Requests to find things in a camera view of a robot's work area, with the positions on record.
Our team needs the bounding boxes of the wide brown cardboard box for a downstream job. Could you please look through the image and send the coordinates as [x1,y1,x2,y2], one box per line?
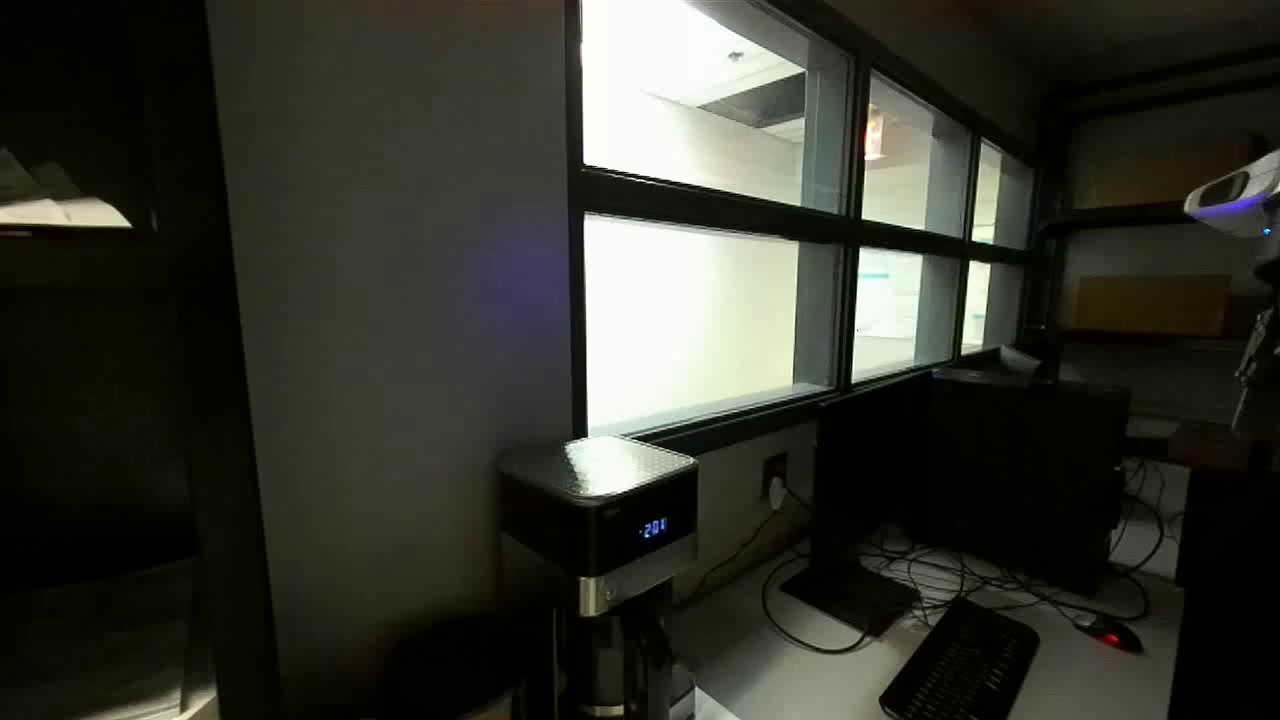
[1067,273,1230,340]

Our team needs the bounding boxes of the black mouse with red light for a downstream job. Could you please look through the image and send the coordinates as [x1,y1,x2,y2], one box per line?
[1085,616,1148,658]

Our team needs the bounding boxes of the black cable loop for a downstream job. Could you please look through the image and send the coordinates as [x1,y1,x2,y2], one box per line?
[759,539,875,658]

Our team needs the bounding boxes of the black steel coffee machine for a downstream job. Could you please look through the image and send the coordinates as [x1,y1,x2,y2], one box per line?
[494,432,703,720]

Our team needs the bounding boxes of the dark shelf unit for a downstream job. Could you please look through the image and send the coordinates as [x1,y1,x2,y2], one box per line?
[0,0,264,720]

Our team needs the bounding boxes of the glass coffee carafe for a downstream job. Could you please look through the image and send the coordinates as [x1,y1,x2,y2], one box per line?
[563,591,679,720]

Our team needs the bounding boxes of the black keyboard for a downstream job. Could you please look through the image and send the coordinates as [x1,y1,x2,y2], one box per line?
[875,594,1042,720]

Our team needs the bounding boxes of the white paper sheets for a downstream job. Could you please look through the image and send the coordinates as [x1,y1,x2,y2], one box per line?
[0,145,141,234]

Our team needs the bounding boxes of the black window frame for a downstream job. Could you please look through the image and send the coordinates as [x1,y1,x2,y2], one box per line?
[563,0,1046,456]

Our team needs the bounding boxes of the wall power outlet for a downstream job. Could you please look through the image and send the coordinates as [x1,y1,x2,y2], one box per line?
[759,449,797,511]

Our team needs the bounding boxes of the black computer monitor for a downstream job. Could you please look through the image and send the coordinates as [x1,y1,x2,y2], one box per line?
[777,372,939,640]

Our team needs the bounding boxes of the black storage rack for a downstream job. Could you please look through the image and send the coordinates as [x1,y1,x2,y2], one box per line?
[1035,49,1280,391]

